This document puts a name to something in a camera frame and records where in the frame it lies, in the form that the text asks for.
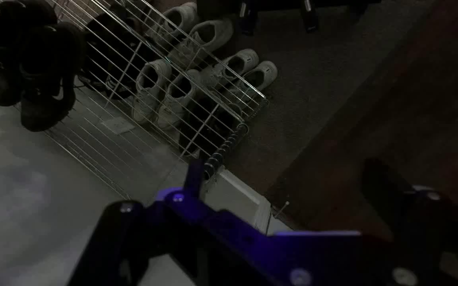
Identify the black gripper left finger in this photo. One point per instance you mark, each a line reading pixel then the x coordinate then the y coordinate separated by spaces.
pixel 134 239

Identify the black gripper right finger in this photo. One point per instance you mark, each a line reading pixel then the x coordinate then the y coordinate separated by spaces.
pixel 425 217

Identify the white paper tag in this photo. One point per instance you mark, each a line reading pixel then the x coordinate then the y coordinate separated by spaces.
pixel 118 126

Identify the white sneaker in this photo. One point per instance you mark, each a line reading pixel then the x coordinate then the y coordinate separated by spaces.
pixel 178 98
pixel 178 18
pixel 149 85
pixel 210 34
pixel 237 63
pixel 261 74

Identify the black boot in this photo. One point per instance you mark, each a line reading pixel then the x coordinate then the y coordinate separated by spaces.
pixel 11 42
pixel 46 85

